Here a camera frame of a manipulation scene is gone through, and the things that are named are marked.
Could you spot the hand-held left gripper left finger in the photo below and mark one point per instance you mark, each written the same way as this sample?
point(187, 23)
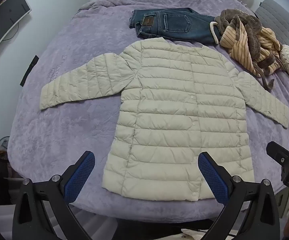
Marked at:
point(80, 177)

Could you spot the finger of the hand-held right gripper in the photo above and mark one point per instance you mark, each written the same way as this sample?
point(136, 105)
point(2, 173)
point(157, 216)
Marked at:
point(279, 153)

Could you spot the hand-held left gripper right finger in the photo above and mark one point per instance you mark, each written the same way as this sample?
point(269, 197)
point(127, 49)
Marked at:
point(212, 177)

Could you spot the cream puffer jacket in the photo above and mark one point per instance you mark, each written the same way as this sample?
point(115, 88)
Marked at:
point(169, 105)

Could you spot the purple plush blanket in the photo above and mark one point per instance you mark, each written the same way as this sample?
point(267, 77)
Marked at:
point(67, 130)

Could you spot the white cloth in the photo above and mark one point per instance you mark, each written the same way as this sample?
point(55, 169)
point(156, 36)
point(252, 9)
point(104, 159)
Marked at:
point(194, 234)

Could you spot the brown striped fleece robe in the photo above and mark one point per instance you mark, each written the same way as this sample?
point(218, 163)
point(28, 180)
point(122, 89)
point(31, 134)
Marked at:
point(244, 42)

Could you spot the grey quilted cushion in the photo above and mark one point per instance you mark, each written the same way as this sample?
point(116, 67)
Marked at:
point(282, 22)

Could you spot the blue denim jeans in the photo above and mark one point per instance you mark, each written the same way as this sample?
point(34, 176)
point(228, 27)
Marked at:
point(177, 25)

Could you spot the white framed monitor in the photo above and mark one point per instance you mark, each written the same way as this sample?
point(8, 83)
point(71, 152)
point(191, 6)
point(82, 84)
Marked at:
point(4, 22)

